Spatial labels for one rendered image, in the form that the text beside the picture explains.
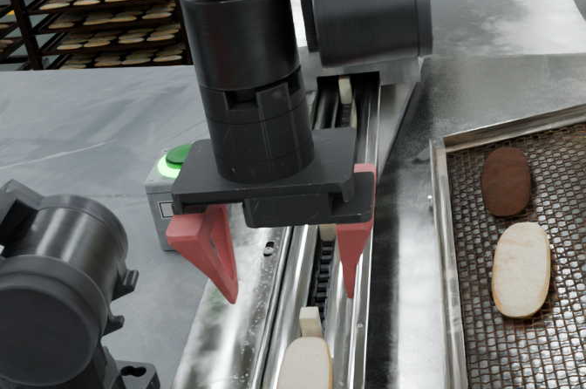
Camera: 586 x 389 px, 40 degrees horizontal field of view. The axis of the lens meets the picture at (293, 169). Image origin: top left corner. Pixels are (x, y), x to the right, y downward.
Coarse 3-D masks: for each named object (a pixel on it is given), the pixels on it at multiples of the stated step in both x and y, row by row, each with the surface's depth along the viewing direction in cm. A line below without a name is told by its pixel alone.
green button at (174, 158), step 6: (186, 144) 77; (174, 150) 76; (180, 150) 76; (186, 150) 76; (168, 156) 76; (174, 156) 75; (180, 156) 75; (168, 162) 75; (174, 162) 74; (180, 162) 74; (174, 168) 74; (180, 168) 74
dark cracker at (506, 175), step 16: (496, 160) 66; (512, 160) 65; (496, 176) 64; (512, 176) 63; (528, 176) 63; (496, 192) 62; (512, 192) 61; (528, 192) 61; (496, 208) 61; (512, 208) 60
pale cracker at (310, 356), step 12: (312, 336) 58; (288, 348) 57; (300, 348) 57; (312, 348) 57; (324, 348) 57; (288, 360) 56; (300, 360) 56; (312, 360) 56; (324, 360) 56; (288, 372) 55; (300, 372) 55; (312, 372) 54; (324, 372) 55; (276, 384) 55; (288, 384) 54; (300, 384) 54; (312, 384) 54; (324, 384) 54
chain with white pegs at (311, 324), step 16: (352, 80) 102; (352, 96) 97; (320, 224) 71; (320, 256) 69; (320, 272) 68; (320, 288) 66; (320, 304) 64; (304, 320) 58; (320, 320) 63; (304, 336) 59; (320, 336) 59
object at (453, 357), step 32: (480, 128) 71; (512, 128) 70; (544, 128) 69; (448, 160) 70; (576, 160) 64; (448, 192) 65; (544, 192) 62; (448, 224) 62; (512, 224) 59; (544, 224) 58; (576, 224) 57; (448, 256) 58; (480, 256) 57; (576, 256) 54; (448, 288) 55; (576, 288) 52; (448, 320) 52; (480, 320) 52; (512, 320) 51; (448, 352) 50; (576, 352) 47; (448, 384) 47; (480, 384) 47; (512, 384) 46; (576, 384) 45
